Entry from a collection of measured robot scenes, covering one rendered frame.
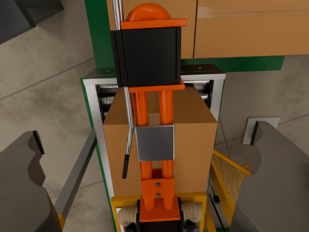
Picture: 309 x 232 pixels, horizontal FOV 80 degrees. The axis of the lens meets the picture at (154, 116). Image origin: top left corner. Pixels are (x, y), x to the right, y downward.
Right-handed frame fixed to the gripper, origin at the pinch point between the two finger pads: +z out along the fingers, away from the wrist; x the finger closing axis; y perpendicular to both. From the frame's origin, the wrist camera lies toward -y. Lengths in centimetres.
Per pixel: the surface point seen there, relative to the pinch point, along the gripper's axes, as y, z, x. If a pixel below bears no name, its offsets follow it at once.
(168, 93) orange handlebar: 3.8, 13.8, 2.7
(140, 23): -5.2, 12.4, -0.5
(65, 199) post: 76, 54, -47
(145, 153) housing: 13.8, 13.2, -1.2
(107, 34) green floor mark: 6, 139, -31
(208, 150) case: 40, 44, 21
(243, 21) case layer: -2, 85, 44
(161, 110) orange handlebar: 6.7, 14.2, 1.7
